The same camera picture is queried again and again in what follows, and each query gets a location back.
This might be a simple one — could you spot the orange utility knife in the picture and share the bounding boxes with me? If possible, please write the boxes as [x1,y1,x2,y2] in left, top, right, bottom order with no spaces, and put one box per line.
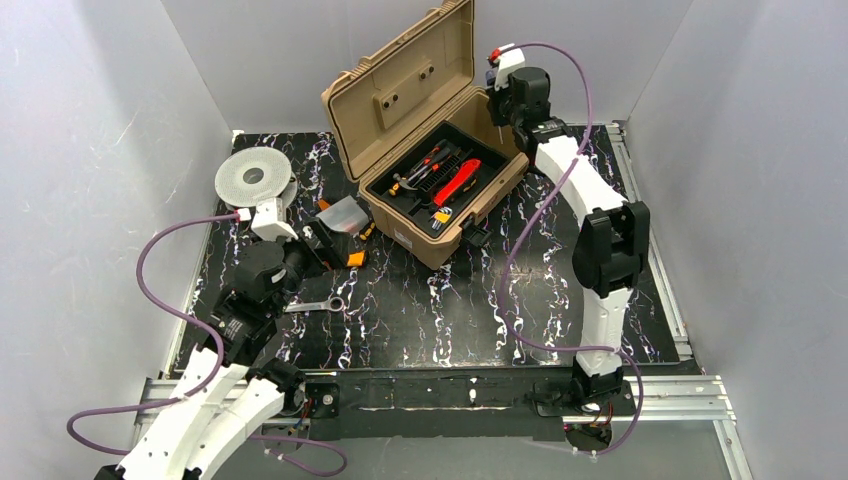
[346,250,367,268]

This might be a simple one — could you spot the red black utility knife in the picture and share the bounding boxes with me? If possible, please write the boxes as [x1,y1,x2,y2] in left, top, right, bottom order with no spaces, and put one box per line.
[433,158,482,207]

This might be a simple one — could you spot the red needle nose pliers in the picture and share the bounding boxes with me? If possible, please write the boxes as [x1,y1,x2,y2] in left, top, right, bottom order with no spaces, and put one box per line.
[415,139,453,177]

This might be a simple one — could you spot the small black hammer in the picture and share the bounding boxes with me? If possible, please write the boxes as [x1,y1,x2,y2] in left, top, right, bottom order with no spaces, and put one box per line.
[392,158,434,191]

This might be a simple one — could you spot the yellow hex key set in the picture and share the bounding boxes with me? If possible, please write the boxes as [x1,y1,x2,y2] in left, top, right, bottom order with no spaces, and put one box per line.
[431,207,453,231]

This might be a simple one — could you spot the tan plastic tool box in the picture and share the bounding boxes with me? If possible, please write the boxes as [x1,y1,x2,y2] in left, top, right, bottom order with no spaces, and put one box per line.
[321,1,529,270]

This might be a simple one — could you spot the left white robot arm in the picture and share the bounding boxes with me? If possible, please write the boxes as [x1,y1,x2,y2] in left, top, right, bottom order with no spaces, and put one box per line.
[96,217,352,479]

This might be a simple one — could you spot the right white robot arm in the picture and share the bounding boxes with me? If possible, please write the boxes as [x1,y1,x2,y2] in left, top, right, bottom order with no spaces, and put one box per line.
[486,66,650,406]

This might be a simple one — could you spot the black tool box tray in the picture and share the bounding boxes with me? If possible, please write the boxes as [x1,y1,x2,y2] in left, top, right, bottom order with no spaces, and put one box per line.
[366,121,511,239]

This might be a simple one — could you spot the black yellow screwdriver by box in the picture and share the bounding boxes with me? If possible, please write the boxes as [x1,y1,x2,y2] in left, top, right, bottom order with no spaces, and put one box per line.
[359,222,376,242]

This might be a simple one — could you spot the clear plastic parts box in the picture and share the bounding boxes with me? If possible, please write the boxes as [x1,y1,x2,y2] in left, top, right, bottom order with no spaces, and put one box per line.
[317,196,369,235]

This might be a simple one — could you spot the silver combination wrench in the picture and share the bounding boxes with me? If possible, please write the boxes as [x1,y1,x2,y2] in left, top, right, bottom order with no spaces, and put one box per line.
[284,297,345,314]

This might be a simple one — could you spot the white perforated round disc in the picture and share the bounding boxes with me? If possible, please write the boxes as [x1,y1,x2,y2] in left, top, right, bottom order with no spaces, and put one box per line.
[214,147,299,211]

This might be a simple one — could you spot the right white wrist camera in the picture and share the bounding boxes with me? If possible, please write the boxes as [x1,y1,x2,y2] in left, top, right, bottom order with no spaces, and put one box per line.
[486,43,526,91]

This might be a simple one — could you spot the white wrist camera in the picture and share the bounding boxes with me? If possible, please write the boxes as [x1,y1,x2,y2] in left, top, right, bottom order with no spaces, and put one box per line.
[486,43,526,91]
[236,197,299,242]

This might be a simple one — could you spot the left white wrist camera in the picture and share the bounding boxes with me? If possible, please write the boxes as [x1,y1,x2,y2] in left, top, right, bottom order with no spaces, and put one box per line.
[236,197,299,242]

